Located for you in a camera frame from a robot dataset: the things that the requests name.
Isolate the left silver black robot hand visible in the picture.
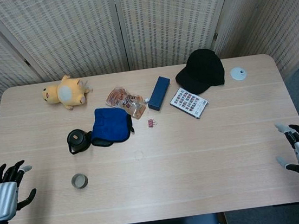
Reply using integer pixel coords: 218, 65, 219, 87
0, 158, 40, 222

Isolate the black teapot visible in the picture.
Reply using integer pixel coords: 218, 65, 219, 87
65, 127, 95, 156

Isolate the small grey tea cup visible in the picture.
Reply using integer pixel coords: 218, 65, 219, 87
70, 172, 89, 190

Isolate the white round table grommet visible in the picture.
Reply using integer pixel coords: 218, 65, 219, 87
229, 65, 248, 82

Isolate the yellow plush toy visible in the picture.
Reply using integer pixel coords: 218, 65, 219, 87
39, 72, 96, 114

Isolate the blue cloth with black trim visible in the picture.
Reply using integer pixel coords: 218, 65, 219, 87
87, 104, 137, 149

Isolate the printed sticker card box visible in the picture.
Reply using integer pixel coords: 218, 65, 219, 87
167, 84, 211, 123

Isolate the black baseball cap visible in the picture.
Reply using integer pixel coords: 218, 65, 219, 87
172, 46, 228, 98

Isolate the orange snack packet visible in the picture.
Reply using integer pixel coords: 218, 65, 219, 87
104, 83, 147, 124

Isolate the navy blue long box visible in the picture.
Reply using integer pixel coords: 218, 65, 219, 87
144, 75, 174, 112

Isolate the woven folding screen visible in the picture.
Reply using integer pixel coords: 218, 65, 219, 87
0, 0, 299, 185

